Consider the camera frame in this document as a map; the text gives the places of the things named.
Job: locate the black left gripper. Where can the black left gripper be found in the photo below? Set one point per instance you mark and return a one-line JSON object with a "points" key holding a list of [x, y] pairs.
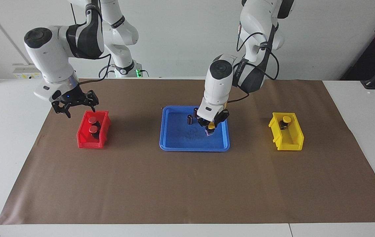
{"points": [[207, 123]]}

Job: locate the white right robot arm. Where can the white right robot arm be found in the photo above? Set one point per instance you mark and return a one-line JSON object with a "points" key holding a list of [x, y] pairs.
{"points": [[49, 56]]}

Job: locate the black cylindrical capacitor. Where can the black cylindrical capacitor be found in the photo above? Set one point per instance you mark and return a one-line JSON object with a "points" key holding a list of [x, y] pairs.
{"points": [[195, 112], [190, 119]]}

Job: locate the brown paper mat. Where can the brown paper mat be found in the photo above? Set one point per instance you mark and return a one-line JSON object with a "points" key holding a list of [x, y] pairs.
{"points": [[187, 184]]}

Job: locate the yellow push button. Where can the yellow push button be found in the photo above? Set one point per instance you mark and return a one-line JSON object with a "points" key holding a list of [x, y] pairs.
{"points": [[211, 125], [286, 118]]}

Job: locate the white wall socket box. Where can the white wall socket box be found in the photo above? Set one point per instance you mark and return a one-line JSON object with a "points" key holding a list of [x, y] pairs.
{"points": [[22, 74]]}

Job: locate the red push button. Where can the red push button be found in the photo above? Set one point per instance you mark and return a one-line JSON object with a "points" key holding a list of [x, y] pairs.
{"points": [[93, 129], [92, 119]]}

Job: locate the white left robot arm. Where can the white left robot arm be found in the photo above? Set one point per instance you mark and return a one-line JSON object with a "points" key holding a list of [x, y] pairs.
{"points": [[218, 82]]}

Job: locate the blue plastic tray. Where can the blue plastic tray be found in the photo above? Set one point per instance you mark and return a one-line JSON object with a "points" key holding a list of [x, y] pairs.
{"points": [[177, 141]]}

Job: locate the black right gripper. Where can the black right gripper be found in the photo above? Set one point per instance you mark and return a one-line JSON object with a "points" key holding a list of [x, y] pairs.
{"points": [[72, 97]]}

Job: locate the yellow plastic bin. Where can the yellow plastic bin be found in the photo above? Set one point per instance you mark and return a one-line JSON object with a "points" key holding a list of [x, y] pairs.
{"points": [[293, 135]]}

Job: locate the red plastic bin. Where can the red plastic bin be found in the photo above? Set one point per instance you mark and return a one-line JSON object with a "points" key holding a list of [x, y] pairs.
{"points": [[83, 140]]}

